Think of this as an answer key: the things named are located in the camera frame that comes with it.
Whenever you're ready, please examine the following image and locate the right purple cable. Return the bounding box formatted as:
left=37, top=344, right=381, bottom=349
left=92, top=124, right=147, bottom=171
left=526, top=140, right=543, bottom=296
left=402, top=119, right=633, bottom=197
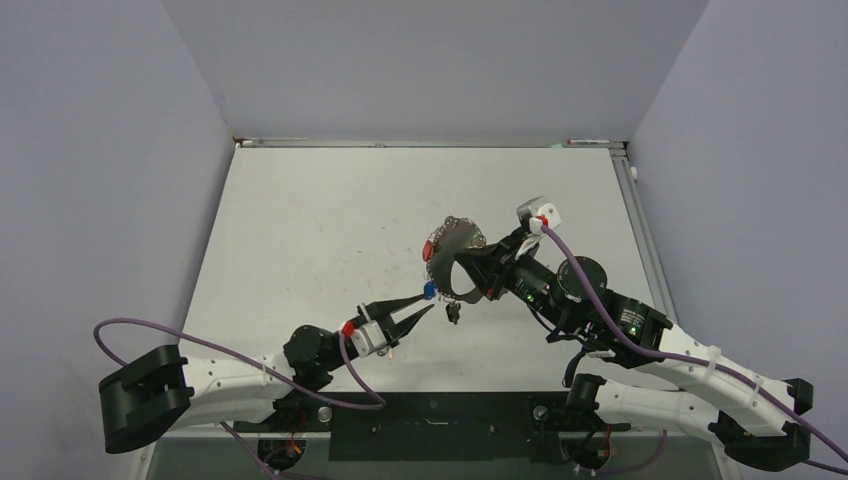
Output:
left=535, top=215, right=848, bottom=476

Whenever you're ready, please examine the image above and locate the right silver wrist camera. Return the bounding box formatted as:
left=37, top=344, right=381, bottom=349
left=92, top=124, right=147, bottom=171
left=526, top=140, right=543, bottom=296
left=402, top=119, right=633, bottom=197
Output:
left=516, top=196, right=562, bottom=234

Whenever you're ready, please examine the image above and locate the aluminium frame rail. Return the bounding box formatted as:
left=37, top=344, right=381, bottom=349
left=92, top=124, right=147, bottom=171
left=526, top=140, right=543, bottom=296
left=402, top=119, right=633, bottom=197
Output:
left=234, top=138, right=627, bottom=149
left=609, top=148, right=678, bottom=323

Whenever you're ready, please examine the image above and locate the black key fob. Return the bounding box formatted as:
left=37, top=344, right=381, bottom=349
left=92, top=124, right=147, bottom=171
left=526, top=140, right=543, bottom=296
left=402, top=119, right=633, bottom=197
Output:
left=445, top=302, right=462, bottom=325

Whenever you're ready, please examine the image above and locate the blue key tag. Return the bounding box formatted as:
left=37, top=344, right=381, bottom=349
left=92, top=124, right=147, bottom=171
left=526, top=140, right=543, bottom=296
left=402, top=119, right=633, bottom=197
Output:
left=423, top=281, right=437, bottom=300

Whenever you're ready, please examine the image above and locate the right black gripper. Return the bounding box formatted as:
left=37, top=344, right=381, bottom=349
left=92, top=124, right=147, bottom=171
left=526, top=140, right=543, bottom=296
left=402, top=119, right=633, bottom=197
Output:
left=455, top=226, right=578, bottom=333

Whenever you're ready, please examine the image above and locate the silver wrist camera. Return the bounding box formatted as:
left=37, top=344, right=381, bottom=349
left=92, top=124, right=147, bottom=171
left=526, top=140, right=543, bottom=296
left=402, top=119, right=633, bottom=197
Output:
left=516, top=196, right=562, bottom=234
left=350, top=321, right=389, bottom=358

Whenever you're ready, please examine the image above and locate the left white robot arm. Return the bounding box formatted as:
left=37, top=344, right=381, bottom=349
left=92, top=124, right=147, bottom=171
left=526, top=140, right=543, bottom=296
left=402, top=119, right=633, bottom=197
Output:
left=93, top=294, right=431, bottom=454

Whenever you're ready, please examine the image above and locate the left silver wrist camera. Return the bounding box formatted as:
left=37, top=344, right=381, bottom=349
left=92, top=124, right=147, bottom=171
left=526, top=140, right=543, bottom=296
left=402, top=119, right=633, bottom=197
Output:
left=350, top=321, right=389, bottom=358

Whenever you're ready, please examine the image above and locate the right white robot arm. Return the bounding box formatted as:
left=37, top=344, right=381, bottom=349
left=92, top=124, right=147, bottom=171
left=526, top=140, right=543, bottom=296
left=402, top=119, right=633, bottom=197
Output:
left=455, top=228, right=813, bottom=472

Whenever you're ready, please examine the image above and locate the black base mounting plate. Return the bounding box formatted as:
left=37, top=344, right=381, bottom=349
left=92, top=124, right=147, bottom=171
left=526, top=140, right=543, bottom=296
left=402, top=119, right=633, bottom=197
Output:
left=237, top=391, right=629, bottom=464

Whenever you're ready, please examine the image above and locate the aluminium frame rail back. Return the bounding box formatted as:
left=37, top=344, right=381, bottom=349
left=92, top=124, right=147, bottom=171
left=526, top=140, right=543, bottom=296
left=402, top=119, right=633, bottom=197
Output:
left=234, top=138, right=627, bottom=149

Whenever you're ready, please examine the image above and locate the aluminium frame rail right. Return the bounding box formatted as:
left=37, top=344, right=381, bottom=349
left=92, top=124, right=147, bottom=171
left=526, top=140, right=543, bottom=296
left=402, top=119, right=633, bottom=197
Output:
left=609, top=148, right=678, bottom=323

